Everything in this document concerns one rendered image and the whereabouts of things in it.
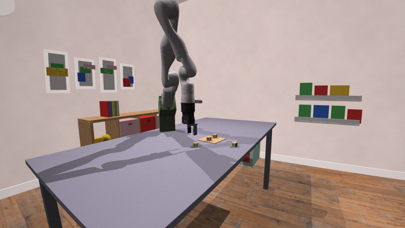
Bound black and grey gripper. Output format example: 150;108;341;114
181;93;203;135

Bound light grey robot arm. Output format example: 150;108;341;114
154;0;197;107

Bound tan square mat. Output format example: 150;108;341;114
198;136;226;144

